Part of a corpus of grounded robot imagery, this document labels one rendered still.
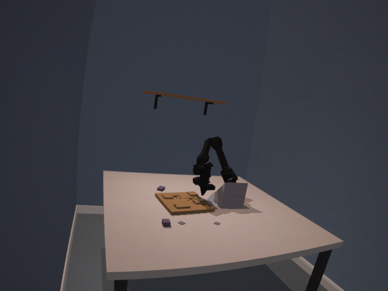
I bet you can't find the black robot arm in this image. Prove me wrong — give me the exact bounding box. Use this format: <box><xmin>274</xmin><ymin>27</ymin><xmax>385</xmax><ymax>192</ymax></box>
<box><xmin>193</xmin><ymin>136</ymin><xmax>238</xmax><ymax>185</ymax></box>

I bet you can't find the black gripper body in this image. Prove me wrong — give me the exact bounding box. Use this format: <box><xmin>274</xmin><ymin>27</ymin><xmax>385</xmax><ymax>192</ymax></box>
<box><xmin>200</xmin><ymin>174</ymin><xmax>216</xmax><ymax>190</ymax></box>

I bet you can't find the orange square puzzle board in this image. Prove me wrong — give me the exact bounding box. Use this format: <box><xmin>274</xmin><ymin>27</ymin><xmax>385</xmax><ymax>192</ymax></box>
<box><xmin>155</xmin><ymin>191</ymin><xmax>215</xmax><ymax>215</ymax></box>

